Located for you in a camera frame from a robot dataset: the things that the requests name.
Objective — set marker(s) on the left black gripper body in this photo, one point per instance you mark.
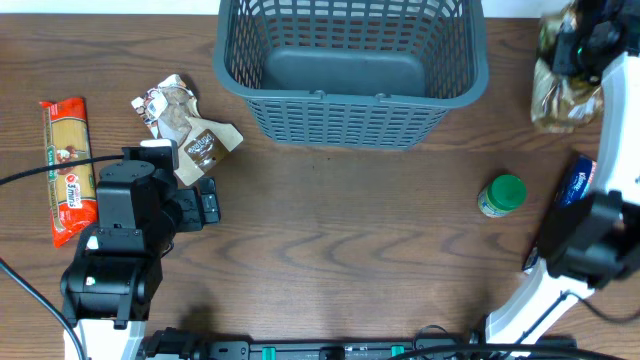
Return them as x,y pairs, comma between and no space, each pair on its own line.
191,213

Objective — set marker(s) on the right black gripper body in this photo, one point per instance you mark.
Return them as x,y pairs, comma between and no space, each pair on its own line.
564,55

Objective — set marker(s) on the gold foil bag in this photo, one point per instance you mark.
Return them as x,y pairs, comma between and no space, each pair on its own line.
560,103

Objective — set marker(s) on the white brown snack pouch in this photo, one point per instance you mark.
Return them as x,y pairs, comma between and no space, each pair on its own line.
169,110

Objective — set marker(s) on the red spaghetti packet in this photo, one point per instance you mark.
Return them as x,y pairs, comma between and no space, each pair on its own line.
71,187

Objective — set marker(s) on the kleenex tissue multipack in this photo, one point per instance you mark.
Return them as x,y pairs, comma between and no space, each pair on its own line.
573,186

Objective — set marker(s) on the green lid jar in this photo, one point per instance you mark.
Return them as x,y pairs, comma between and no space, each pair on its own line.
502,196

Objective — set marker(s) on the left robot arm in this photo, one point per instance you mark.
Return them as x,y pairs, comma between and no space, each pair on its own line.
116,270

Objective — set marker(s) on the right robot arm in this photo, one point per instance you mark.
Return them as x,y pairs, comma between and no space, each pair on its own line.
585,245

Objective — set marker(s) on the grey plastic basket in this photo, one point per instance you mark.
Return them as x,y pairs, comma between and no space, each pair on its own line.
352,73

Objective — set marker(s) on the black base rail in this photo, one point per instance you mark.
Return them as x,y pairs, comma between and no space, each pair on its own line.
172,343

